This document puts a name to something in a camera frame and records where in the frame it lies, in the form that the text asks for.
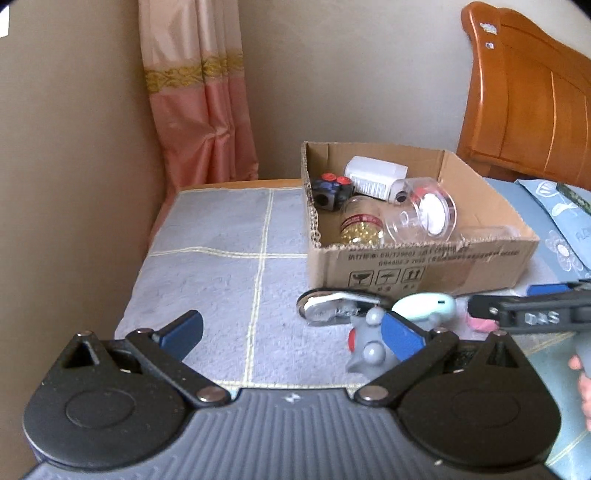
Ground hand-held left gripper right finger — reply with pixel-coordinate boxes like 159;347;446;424
353;311;532;409

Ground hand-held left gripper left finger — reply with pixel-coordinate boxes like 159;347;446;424
58;310;232;409

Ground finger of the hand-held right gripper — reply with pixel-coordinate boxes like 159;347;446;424
527;282;591;297
468;290;591;321

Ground pink keychain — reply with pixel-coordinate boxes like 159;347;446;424
464;314;500;332

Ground grey hippo toy figure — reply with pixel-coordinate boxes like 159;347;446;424
346;307;399;374

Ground cardboard box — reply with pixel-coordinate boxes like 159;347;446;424
301;141;541;292

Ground clear plastic cup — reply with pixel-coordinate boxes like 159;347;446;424
455;224;520;245

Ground clear round plastic container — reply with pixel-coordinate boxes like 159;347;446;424
383;178;458;243

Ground glass jar of gold pins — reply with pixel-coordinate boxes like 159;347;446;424
339;195;389;246

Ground black cube with red buttons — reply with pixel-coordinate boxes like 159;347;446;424
310;172;354;213

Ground white green-label swab box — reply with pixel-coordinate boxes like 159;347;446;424
344;156;409;201

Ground person's right hand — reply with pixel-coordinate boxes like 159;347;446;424
569;354;591;433

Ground blue flower-print bedsheet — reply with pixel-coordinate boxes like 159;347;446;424
485;178;591;286

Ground mint green round gadget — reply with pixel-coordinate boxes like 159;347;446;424
392;293;458;331

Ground checked grey and teal towel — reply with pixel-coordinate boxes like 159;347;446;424
113;187;591;389

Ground blue flower-print pillow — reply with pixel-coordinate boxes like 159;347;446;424
515;179;591;278

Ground silver and black carabiner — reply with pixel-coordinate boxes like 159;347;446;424
298;288;391;326

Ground dark green patterned strip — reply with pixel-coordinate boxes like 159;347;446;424
556;182;591;209

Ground wooden bed headboard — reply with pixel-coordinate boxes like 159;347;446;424
456;1;591;191

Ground pink and cream curtain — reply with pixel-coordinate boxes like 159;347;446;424
137;0;259;195

